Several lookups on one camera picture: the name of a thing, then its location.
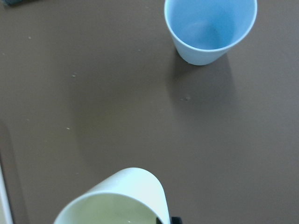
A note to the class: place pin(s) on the white plastic cup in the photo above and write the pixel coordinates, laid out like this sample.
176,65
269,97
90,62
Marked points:
130,196

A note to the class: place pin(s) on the blue plastic cup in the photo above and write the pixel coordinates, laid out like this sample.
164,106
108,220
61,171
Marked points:
204,30

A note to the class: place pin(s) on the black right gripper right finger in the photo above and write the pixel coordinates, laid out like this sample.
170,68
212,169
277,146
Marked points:
176,220

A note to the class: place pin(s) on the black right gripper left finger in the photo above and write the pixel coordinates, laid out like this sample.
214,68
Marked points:
158,221

